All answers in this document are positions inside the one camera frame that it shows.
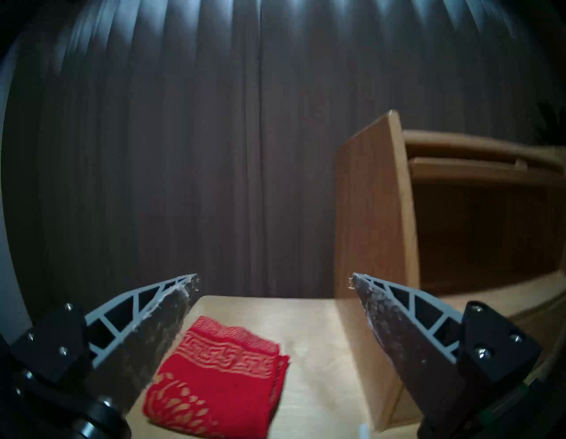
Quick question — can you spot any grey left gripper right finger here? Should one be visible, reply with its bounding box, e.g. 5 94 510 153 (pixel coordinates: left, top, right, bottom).
348 272 543 439

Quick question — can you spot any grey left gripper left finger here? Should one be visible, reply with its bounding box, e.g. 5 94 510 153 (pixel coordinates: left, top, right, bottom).
9 273 200 416

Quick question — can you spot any red patterned towel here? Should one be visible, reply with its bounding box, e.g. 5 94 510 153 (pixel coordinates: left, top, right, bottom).
142 315 291 439

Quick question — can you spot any wooden cabinet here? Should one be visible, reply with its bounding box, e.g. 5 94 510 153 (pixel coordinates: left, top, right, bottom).
334 110 566 432

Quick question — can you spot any grey curtain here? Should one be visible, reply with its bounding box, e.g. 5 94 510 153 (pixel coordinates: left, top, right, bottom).
0 0 566 299

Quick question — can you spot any tall dark leafy plant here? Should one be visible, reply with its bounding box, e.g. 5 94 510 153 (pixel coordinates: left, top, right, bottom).
536 101 566 147

